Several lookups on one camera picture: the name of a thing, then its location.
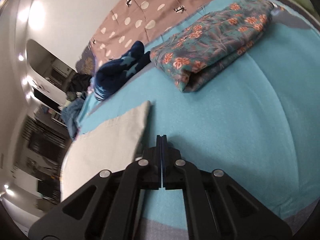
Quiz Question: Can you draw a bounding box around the white t-shirt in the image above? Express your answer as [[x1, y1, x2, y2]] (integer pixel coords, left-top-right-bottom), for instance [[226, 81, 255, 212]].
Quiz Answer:
[[60, 101, 151, 201]]

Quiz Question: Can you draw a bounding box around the dark blue clothes pile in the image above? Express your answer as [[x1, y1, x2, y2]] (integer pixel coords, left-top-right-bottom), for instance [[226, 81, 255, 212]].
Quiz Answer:
[[61, 98, 85, 140]]

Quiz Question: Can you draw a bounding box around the black clothes pile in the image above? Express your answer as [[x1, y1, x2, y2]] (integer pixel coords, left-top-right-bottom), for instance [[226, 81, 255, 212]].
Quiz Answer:
[[66, 73, 92, 93]]

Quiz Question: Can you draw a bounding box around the light blue patterned blanket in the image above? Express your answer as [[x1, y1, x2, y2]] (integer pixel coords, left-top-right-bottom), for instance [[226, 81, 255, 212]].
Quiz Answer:
[[78, 2, 319, 232]]

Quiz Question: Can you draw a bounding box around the navy star fleece blanket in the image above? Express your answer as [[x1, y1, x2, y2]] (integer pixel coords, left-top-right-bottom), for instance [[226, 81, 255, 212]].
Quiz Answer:
[[93, 41, 150, 101]]

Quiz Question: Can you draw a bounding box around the purple gold patterned cushion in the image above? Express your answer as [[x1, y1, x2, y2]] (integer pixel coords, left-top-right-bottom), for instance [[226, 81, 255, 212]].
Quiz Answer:
[[75, 42, 96, 76]]

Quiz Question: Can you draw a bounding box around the floral folded garment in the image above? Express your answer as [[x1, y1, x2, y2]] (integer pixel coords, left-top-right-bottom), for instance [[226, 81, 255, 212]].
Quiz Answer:
[[150, 0, 274, 93]]

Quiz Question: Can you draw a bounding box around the pink polka dot bedsheet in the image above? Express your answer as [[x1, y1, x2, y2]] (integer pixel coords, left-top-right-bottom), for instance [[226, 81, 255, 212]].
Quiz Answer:
[[91, 0, 212, 67]]

